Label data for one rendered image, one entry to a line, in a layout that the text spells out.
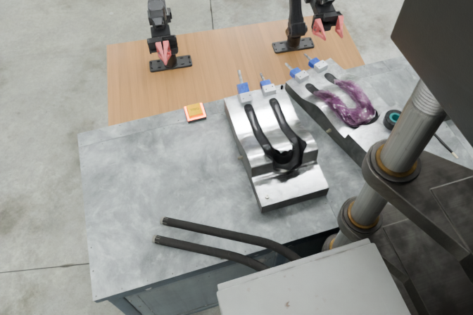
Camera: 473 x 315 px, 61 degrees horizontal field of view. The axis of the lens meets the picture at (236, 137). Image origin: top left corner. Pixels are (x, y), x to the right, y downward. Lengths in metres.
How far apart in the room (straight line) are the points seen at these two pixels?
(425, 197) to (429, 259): 0.26
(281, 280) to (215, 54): 1.43
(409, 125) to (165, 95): 1.33
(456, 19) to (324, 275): 0.47
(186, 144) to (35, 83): 1.84
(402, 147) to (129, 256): 1.06
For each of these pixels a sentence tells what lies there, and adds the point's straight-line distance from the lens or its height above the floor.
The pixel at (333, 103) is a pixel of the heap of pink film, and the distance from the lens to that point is 1.68.
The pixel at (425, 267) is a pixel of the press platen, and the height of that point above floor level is 1.29.
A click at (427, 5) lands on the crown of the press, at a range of 0.53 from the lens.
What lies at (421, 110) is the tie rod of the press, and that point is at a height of 1.72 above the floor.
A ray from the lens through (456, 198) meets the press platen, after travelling 0.81.
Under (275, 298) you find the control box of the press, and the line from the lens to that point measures 0.74.
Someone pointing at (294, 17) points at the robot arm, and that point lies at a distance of 1.92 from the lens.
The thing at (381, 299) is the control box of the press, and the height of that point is 1.47.
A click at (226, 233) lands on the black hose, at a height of 0.89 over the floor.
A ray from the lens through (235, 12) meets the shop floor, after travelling 3.51.
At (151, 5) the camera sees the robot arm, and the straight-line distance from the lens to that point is 1.50.
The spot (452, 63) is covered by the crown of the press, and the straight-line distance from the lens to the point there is 0.51.
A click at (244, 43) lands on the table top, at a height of 0.80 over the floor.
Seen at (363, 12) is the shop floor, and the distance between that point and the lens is 3.64.
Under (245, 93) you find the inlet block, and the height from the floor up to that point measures 0.93.
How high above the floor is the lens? 2.19
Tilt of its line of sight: 56 degrees down
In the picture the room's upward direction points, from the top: 2 degrees counter-clockwise
